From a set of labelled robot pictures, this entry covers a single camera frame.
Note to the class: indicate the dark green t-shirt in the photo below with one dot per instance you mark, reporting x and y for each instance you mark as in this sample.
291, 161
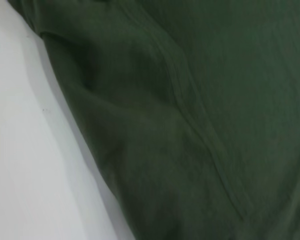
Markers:
190, 112

